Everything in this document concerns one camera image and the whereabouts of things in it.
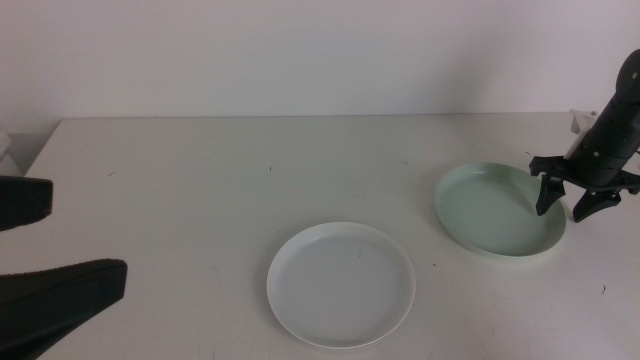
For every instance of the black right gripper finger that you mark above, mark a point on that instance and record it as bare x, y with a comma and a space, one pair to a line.
592, 205
547, 195

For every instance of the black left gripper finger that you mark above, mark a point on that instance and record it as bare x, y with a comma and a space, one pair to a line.
22, 200
50, 305

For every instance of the pale green shallow bowl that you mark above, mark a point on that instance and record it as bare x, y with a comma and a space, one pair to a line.
492, 212

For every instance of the white shallow bowl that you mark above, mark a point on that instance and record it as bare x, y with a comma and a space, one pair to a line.
340, 285

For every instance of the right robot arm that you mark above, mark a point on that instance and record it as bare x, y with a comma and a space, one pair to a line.
630, 75

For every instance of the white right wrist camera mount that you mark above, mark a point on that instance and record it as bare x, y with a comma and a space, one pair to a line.
582, 121

